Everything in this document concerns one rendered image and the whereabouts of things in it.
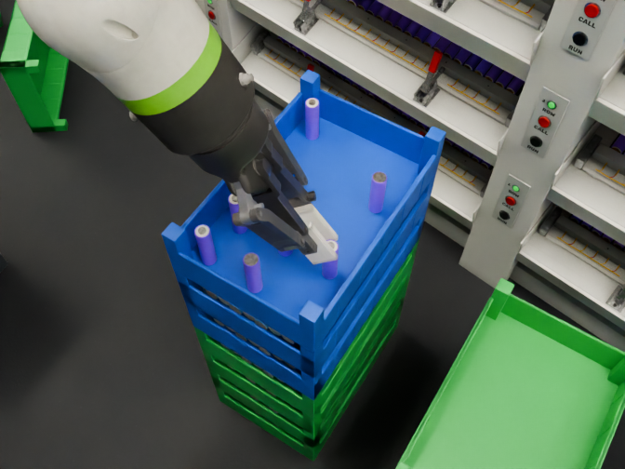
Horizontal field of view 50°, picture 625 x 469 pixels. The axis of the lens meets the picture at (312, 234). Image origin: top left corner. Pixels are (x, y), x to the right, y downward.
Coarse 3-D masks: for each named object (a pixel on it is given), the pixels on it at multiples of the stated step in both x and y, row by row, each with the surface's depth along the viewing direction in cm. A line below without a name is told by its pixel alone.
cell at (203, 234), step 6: (198, 228) 76; (204, 228) 76; (198, 234) 76; (204, 234) 76; (210, 234) 76; (198, 240) 76; (204, 240) 76; (210, 240) 77; (198, 246) 78; (204, 246) 77; (210, 246) 78; (204, 252) 78; (210, 252) 79; (204, 258) 79; (210, 258) 80; (216, 258) 81; (210, 264) 81
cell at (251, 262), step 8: (248, 256) 74; (256, 256) 74; (248, 264) 73; (256, 264) 73; (248, 272) 74; (256, 272) 75; (248, 280) 76; (256, 280) 76; (248, 288) 78; (256, 288) 78
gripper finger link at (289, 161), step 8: (264, 112) 65; (272, 120) 66; (272, 128) 66; (272, 136) 66; (280, 136) 67; (280, 144) 67; (280, 152) 68; (288, 152) 68; (288, 160) 68; (296, 160) 70; (288, 168) 69; (296, 168) 69; (296, 176) 70; (304, 176) 71; (304, 184) 71
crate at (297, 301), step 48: (336, 96) 89; (288, 144) 91; (336, 144) 91; (384, 144) 90; (432, 144) 82; (336, 192) 87; (192, 240) 81; (240, 240) 83; (384, 240) 80; (240, 288) 73; (288, 288) 79; (336, 288) 79; (288, 336) 76
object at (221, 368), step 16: (400, 288) 109; (384, 320) 111; (368, 336) 105; (224, 368) 102; (352, 368) 105; (240, 384) 104; (256, 384) 106; (336, 384) 101; (272, 400) 101; (288, 416) 102; (304, 416) 97; (320, 416) 99
